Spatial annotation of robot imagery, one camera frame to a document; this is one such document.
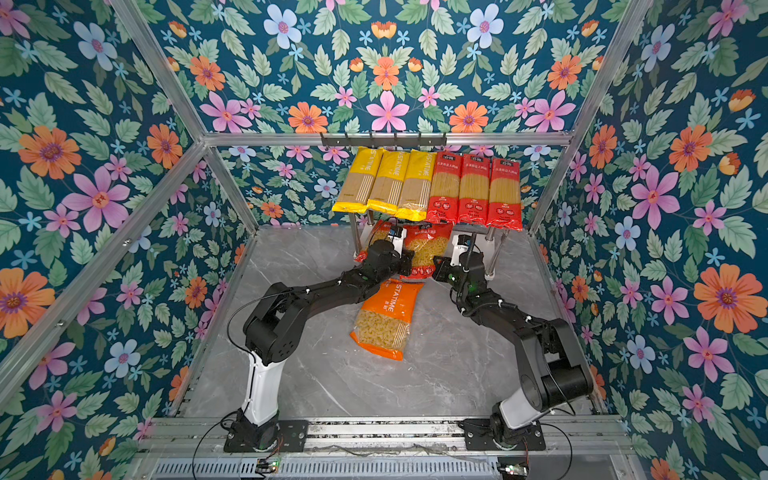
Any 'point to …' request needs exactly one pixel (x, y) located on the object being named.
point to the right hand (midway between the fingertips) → (442, 252)
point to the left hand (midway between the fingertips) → (417, 248)
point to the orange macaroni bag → (383, 321)
